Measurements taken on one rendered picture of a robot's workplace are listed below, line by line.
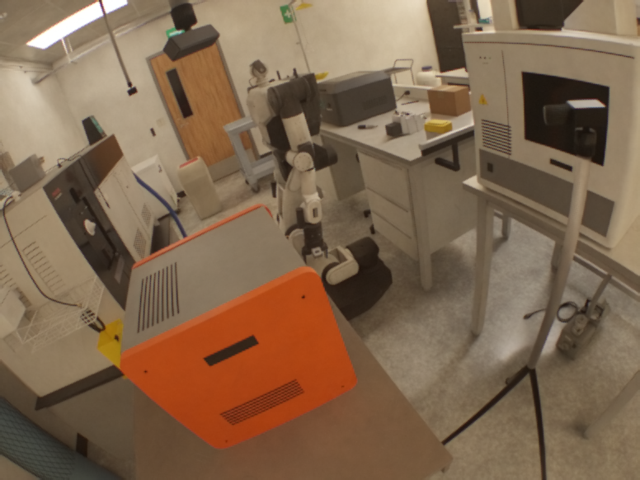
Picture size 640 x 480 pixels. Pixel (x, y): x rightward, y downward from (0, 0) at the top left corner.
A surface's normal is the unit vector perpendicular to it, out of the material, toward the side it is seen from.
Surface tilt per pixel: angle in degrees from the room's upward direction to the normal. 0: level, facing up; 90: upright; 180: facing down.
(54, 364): 90
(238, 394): 90
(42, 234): 90
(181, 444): 0
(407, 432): 0
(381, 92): 90
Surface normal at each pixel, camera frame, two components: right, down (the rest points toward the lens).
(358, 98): 0.40, 0.43
